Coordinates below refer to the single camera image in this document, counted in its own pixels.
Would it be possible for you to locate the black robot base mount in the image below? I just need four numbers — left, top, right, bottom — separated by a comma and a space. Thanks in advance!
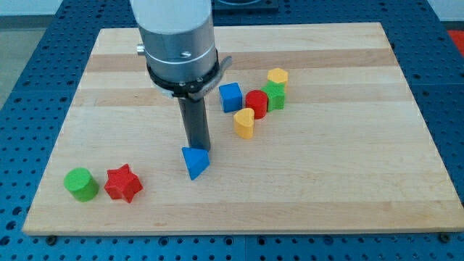
212, 0, 279, 12

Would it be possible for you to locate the green cylinder block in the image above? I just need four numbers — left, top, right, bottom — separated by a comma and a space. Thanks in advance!
64, 167, 99, 202

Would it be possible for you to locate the red cylinder block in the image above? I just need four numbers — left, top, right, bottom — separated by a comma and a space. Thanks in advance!
245, 90, 268, 120

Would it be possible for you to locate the blue triangle block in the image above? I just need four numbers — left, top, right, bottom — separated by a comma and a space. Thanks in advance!
182, 147, 210, 181

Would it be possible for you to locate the green star block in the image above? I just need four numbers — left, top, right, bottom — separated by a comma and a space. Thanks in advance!
261, 80, 286, 112

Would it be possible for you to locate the blue cube block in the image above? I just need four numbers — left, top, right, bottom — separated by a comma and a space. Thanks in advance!
219, 83, 243, 113

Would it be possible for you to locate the light wooden board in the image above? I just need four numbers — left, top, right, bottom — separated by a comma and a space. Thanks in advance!
22, 22, 463, 236

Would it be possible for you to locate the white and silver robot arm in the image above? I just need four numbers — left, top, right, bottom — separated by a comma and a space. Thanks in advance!
130, 0, 232, 150

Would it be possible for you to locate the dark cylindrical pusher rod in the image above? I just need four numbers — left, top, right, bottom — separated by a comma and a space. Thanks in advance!
178, 98, 211, 151

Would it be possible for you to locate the red star block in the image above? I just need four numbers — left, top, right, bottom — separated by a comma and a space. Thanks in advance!
104, 164, 144, 203

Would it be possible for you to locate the yellow hexagon block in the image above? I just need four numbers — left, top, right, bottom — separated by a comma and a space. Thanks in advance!
267, 67, 289, 86

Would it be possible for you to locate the yellow heart block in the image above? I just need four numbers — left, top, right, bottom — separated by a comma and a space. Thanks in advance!
233, 108, 254, 139

